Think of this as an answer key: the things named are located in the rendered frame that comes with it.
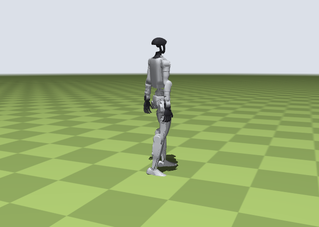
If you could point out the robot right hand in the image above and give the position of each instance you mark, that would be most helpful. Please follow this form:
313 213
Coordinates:
167 114

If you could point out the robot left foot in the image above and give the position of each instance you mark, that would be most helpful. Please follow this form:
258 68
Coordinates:
167 163

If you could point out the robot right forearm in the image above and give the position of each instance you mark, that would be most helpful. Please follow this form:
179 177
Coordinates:
167 90

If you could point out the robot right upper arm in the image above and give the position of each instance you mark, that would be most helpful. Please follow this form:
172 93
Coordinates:
165 65

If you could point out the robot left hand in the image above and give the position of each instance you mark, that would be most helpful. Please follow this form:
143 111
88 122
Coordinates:
147 105

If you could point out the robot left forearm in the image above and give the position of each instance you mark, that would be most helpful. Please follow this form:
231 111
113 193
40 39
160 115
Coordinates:
148 89

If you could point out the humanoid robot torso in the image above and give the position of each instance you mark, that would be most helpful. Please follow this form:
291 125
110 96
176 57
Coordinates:
156 79

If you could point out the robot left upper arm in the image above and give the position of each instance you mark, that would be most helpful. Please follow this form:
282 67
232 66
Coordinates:
148 72

